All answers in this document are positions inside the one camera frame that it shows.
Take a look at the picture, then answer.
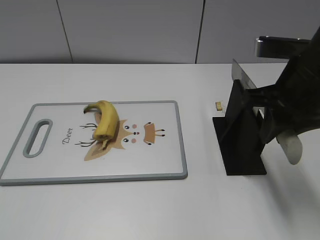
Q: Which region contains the black knife stand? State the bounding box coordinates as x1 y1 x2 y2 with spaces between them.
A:
212 79 267 176

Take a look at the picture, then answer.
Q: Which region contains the yellow banana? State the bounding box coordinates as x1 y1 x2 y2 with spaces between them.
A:
83 100 119 150

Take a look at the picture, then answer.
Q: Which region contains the steel cleaver white handle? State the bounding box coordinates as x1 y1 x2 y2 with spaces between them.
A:
231 58 303 165

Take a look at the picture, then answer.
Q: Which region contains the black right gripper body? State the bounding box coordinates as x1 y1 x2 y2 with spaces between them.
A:
246 31 320 144

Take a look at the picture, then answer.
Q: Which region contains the small banana piece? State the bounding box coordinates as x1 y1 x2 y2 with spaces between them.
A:
215 101 223 111

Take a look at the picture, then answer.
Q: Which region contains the white grey-rimmed cutting board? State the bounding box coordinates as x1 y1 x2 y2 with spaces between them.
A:
0 100 188 186

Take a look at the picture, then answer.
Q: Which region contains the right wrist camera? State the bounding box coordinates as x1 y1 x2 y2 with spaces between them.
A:
254 36 310 59

